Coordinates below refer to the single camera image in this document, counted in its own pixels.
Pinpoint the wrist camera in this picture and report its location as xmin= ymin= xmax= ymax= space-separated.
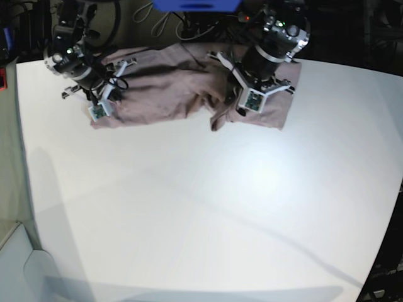
xmin=237 ymin=89 xmax=267 ymax=113
xmin=88 ymin=100 xmax=113 ymax=122

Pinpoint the red clamp at table edge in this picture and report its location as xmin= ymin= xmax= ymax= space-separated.
xmin=0 ymin=67 xmax=7 ymax=91

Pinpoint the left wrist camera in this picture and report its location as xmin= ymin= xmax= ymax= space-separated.
xmin=237 ymin=89 xmax=267 ymax=113

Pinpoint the blue box overhead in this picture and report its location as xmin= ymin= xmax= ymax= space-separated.
xmin=152 ymin=0 xmax=241 ymax=12

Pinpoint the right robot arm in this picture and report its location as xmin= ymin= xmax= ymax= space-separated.
xmin=43 ymin=1 xmax=128 ymax=108

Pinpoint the mauve t-shirt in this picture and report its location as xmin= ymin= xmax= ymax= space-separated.
xmin=91 ymin=43 xmax=293 ymax=131

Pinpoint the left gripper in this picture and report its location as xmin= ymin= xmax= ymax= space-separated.
xmin=207 ymin=50 xmax=295 ymax=94

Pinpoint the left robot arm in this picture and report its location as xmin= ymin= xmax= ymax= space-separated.
xmin=208 ymin=1 xmax=310 ymax=93

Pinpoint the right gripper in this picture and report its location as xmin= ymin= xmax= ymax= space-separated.
xmin=61 ymin=58 xmax=137 ymax=106

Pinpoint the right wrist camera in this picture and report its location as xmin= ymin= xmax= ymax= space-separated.
xmin=88 ymin=100 xmax=113 ymax=122

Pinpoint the black power strip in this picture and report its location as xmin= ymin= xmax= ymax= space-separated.
xmin=237 ymin=11 xmax=262 ymax=25

